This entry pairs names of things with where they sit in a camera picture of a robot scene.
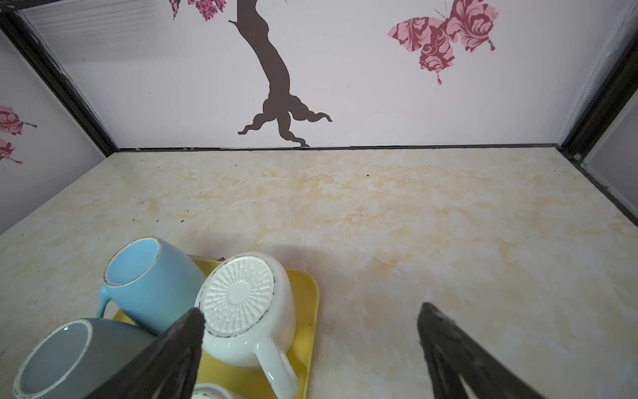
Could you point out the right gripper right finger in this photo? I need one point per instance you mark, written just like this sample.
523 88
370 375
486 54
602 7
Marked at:
455 361

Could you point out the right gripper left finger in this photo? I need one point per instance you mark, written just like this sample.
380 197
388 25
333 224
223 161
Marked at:
168 368

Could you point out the cream white mug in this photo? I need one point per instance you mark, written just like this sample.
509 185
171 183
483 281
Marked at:
213 391

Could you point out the light blue mug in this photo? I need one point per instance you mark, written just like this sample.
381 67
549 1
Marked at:
152 282

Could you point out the grey mug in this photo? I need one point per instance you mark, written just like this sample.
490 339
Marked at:
78 357

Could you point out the white ribbed-bottom mug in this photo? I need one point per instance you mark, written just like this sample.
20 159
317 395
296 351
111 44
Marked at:
249 318

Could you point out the yellow tray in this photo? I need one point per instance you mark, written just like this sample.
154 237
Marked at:
251 382

